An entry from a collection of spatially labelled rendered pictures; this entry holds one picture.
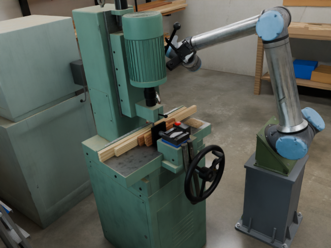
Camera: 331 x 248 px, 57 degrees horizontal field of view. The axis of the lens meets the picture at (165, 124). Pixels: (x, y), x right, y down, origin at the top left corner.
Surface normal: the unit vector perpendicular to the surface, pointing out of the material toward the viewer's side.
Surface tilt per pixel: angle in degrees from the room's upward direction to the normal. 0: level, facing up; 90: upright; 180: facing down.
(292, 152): 97
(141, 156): 0
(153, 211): 90
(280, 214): 90
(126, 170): 0
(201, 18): 90
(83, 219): 0
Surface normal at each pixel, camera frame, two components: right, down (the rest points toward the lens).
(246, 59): -0.59, 0.43
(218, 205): -0.07, -0.87
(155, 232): 0.71, 0.29
